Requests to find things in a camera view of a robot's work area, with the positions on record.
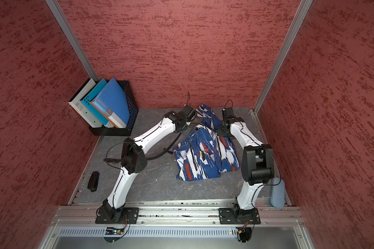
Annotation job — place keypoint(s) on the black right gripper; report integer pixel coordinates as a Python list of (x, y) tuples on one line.
[(220, 132)]

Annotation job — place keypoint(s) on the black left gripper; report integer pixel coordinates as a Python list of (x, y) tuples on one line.
[(189, 127)]

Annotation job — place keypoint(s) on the blue white patterned trousers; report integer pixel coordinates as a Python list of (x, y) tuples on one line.
[(203, 154)]

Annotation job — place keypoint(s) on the black leather belt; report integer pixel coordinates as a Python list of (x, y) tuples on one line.
[(167, 150)]

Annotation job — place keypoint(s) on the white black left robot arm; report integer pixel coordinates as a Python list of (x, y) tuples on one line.
[(133, 161)]

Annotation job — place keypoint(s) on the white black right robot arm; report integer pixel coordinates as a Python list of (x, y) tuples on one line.
[(255, 166)]

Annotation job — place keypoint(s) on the black mesh file basket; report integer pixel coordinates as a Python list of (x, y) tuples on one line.
[(133, 109)]

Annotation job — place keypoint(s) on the blue book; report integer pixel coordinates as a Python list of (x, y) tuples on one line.
[(114, 104)]

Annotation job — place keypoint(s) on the grey blue oval speaker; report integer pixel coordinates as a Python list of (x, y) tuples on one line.
[(277, 195)]

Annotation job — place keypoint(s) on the teal book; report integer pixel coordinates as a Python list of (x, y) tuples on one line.
[(95, 109)]

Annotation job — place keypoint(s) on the small black remote device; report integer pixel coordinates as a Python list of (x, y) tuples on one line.
[(93, 181)]

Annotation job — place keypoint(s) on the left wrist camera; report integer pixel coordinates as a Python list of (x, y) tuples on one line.
[(188, 113)]

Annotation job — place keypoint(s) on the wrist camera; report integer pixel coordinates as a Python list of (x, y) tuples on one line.
[(188, 113), (228, 113)]

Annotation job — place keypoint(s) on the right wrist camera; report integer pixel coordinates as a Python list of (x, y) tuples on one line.
[(228, 113)]

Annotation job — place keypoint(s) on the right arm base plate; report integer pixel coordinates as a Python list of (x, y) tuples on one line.
[(234, 215)]

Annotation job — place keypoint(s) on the aluminium front rail frame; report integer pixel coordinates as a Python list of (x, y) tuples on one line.
[(184, 218)]

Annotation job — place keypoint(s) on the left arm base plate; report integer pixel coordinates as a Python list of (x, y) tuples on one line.
[(128, 215)]

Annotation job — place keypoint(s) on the left aluminium corner post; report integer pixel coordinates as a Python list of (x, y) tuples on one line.
[(71, 37)]

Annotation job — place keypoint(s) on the aluminium corner post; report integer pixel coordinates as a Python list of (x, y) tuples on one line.
[(296, 23), (71, 37)]

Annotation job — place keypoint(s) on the right aluminium corner post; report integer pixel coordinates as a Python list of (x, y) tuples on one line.
[(296, 23)]

